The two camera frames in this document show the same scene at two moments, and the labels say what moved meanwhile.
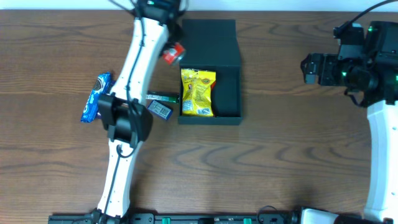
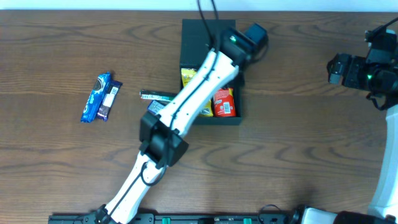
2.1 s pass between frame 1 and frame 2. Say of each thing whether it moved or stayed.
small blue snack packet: stayed
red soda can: moved
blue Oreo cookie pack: stayed
